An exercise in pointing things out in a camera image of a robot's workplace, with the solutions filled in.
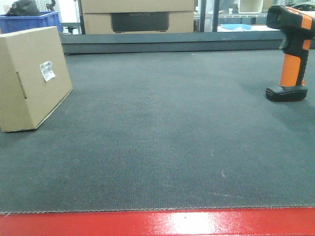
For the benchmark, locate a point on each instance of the brown cardboard package box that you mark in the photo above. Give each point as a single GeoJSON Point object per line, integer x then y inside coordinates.
{"type": "Point", "coordinates": [34, 79]}

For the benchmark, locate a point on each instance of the orange black barcode scanner gun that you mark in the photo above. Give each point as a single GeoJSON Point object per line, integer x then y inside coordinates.
{"type": "Point", "coordinates": [299, 30]}

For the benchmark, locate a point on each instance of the large cardboard box with window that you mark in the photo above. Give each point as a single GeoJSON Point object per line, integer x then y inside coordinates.
{"type": "Point", "coordinates": [137, 16]}

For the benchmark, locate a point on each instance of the dark grey conveyor belt mat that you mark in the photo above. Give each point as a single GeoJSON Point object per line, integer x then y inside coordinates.
{"type": "Point", "coordinates": [166, 131]}

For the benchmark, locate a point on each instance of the light blue tray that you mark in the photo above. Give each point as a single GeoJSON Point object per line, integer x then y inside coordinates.
{"type": "Point", "coordinates": [234, 27]}

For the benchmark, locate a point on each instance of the black bag in bin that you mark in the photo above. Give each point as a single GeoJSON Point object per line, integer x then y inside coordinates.
{"type": "Point", "coordinates": [23, 8]}

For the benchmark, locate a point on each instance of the blue plastic bin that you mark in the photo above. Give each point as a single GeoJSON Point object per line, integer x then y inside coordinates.
{"type": "Point", "coordinates": [17, 23]}

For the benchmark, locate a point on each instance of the dark grey raised conveyor rail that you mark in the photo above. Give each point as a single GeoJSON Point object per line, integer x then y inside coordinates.
{"type": "Point", "coordinates": [170, 42]}

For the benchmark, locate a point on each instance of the red metal conveyor frame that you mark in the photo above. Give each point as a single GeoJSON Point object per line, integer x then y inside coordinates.
{"type": "Point", "coordinates": [293, 221]}

